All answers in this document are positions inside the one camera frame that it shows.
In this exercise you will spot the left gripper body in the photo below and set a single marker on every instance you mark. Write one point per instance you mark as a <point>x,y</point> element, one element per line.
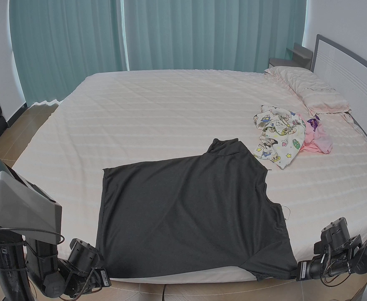
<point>102,277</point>

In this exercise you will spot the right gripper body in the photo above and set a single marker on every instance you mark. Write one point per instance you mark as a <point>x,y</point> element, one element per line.
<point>310,270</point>

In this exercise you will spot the black T-shirt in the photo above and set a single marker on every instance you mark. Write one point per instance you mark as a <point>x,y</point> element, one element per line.
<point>186,215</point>

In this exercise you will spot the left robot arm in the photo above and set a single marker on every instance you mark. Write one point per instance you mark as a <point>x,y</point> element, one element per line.
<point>20,205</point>

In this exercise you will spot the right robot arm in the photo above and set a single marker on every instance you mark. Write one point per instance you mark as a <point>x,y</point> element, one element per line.
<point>337,234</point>

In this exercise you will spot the bed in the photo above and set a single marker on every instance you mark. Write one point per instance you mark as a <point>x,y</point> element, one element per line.
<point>171,111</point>

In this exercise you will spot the white printed pyjama top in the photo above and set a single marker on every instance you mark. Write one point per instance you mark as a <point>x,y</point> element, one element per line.
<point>283,149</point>

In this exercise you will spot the pink garment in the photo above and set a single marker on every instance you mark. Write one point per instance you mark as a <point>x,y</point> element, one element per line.
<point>319,141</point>

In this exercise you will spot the purple garment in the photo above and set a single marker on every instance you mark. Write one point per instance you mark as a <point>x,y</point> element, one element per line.
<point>313,122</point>

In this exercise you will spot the grey bedside table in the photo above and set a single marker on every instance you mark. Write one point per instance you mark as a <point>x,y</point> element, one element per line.
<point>283,62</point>

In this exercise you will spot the blue-green curtain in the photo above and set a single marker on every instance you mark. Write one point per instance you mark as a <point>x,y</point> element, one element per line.
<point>67,42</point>
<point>218,23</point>

